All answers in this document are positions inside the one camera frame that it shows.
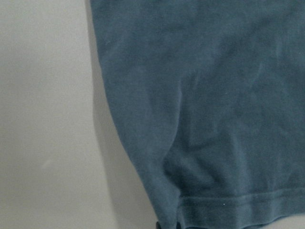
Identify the black printed t-shirt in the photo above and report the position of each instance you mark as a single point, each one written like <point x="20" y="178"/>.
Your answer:
<point x="208" y="99"/>

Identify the brown paper table cover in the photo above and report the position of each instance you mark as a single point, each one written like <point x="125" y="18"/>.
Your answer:
<point x="62" y="165"/>

